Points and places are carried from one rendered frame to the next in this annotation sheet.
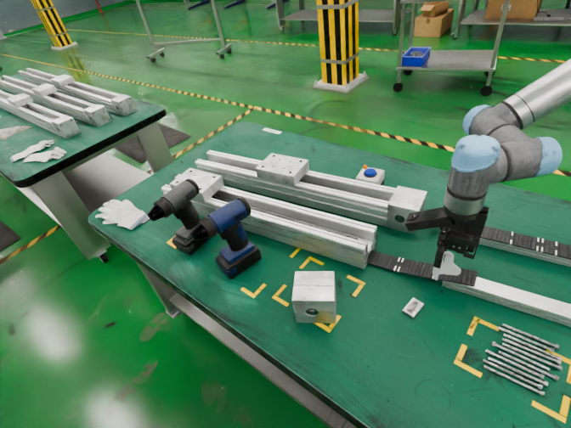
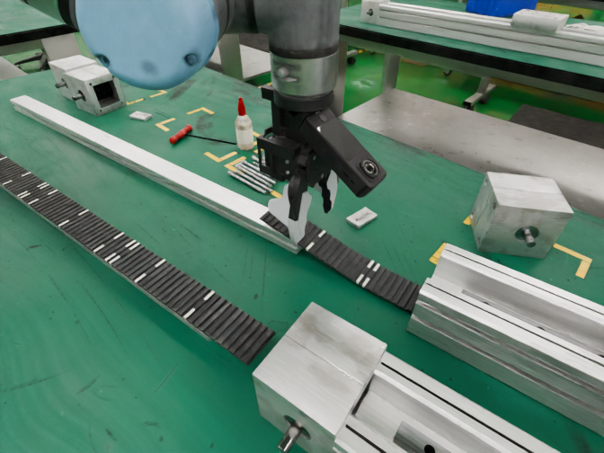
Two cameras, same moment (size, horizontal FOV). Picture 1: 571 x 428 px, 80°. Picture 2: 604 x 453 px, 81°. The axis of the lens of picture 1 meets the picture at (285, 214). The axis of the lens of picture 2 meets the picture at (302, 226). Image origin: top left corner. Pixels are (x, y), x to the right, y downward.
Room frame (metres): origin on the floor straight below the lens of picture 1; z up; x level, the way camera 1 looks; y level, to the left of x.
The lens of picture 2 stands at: (0.95, -0.40, 1.19)
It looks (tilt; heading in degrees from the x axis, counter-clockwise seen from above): 42 degrees down; 177
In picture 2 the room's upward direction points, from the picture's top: straight up
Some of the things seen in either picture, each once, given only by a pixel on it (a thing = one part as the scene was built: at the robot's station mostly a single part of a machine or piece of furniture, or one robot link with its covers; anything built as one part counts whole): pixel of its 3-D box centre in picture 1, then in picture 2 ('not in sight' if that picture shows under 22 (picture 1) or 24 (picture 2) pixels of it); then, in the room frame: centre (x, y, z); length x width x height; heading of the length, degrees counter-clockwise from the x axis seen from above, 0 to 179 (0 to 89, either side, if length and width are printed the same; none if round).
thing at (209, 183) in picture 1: (198, 187); not in sight; (1.05, 0.29, 0.87); 0.16 x 0.11 x 0.07; 52
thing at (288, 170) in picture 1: (283, 171); not in sight; (1.05, -0.02, 0.87); 0.16 x 0.11 x 0.07; 52
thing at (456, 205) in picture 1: (464, 197); (302, 71); (0.53, -0.38, 1.06); 0.08 x 0.08 x 0.05
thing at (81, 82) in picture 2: not in sight; (92, 91); (-0.04, -0.92, 0.83); 0.11 x 0.10 x 0.10; 143
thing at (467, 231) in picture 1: (460, 227); (298, 134); (0.53, -0.38, 0.98); 0.09 x 0.08 x 0.12; 52
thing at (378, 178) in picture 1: (369, 182); not in sight; (0.98, -0.32, 0.81); 0.10 x 0.08 x 0.06; 142
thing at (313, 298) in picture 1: (315, 293); (517, 219); (0.53, -0.04, 0.83); 0.11 x 0.10 x 0.10; 167
